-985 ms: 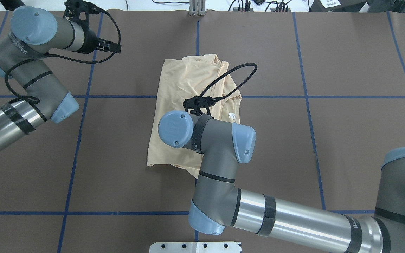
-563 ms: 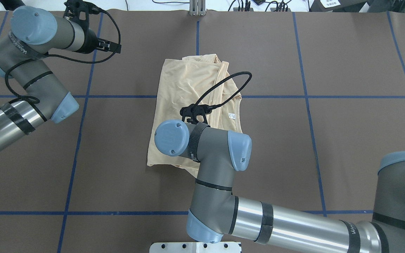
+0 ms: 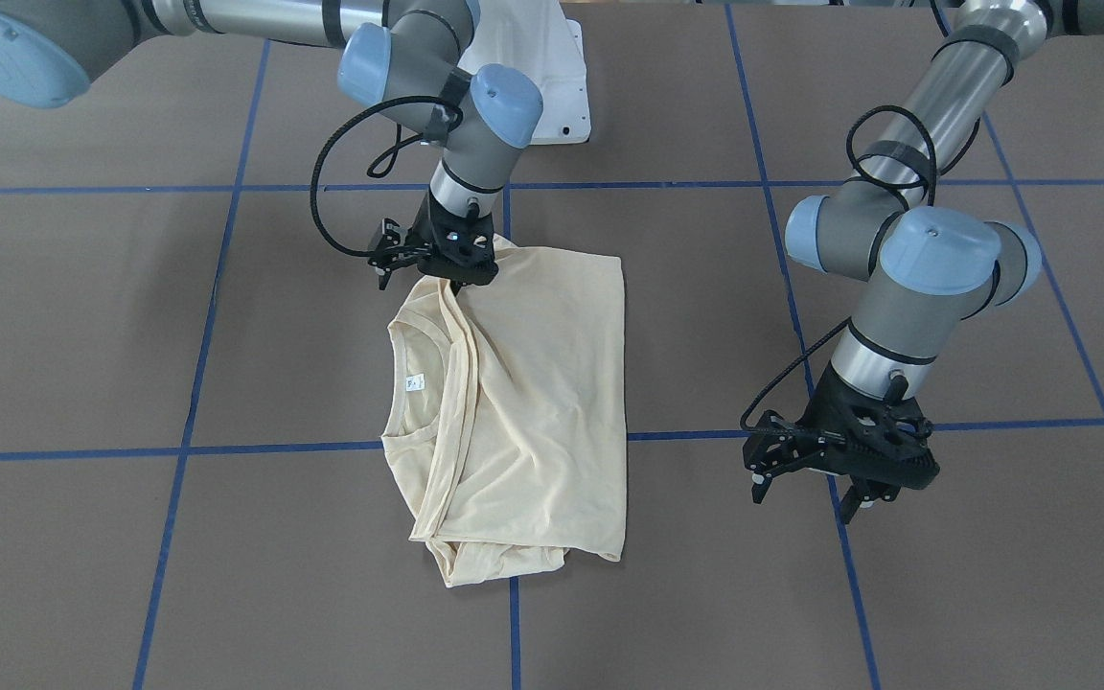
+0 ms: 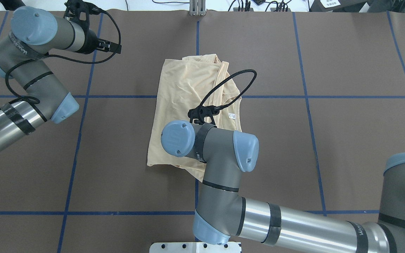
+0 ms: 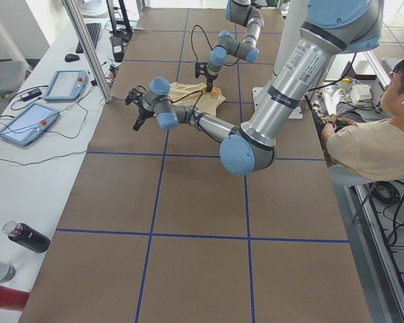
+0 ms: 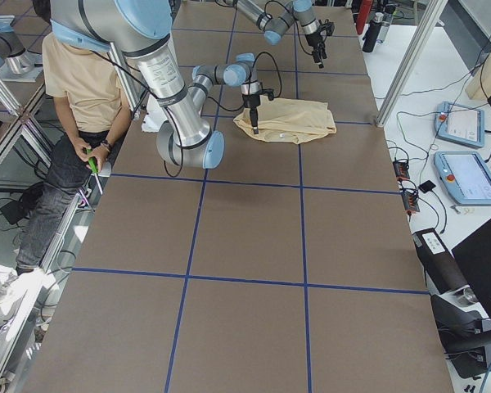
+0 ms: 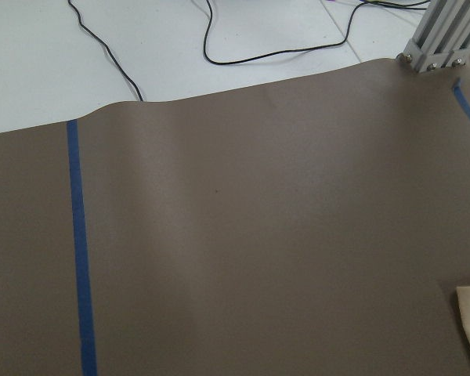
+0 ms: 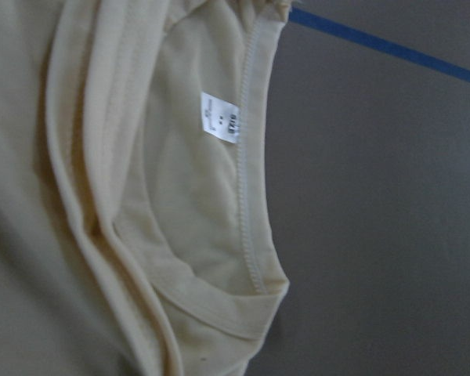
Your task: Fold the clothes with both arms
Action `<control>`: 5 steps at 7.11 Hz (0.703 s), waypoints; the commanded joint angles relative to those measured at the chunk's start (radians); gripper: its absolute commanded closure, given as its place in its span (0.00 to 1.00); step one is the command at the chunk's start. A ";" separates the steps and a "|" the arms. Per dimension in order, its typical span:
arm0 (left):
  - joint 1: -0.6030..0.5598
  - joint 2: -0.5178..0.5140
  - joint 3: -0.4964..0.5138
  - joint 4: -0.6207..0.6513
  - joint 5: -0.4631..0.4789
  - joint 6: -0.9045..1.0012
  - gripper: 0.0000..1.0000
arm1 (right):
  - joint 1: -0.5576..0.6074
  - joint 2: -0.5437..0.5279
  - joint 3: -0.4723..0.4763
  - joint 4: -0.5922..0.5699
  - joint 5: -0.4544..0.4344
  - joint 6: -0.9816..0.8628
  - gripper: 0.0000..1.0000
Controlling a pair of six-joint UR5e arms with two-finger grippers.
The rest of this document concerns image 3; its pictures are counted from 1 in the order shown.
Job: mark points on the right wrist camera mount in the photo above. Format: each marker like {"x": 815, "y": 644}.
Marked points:
{"x": 462, "y": 250}

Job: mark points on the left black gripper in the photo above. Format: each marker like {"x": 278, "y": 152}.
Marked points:
{"x": 822, "y": 406}

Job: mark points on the brown mat with blue grid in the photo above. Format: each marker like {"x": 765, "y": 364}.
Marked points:
{"x": 193, "y": 384}

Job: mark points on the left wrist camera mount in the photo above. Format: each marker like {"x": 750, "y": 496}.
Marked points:
{"x": 888, "y": 442}

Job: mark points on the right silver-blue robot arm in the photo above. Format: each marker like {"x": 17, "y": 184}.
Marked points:
{"x": 404, "y": 61}

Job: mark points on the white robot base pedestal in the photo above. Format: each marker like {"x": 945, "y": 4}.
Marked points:
{"x": 536, "y": 38}

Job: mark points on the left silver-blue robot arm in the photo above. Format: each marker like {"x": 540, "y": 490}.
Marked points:
{"x": 925, "y": 268}

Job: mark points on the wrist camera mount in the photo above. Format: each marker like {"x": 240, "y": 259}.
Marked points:
{"x": 888, "y": 442}
{"x": 462, "y": 250}

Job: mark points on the cream long-sleeve printed shirt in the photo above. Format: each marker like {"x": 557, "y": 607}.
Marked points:
{"x": 507, "y": 435}

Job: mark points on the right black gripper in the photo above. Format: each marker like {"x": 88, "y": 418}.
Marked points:
{"x": 426, "y": 230}

